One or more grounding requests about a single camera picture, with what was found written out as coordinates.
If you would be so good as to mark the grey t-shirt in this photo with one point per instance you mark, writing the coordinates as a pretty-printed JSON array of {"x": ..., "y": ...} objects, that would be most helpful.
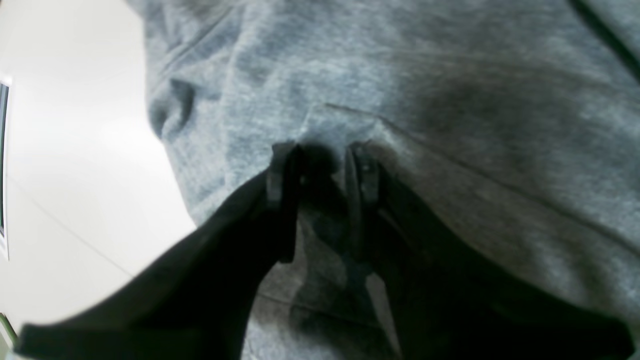
[{"x": 517, "y": 121}]

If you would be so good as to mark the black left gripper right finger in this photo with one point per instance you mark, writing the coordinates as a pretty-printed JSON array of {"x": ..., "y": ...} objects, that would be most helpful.
[{"x": 447, "y": 300}]

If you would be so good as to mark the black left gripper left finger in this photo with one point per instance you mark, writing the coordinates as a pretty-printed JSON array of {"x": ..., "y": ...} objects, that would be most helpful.
[{"x": 194, "y": 301}]

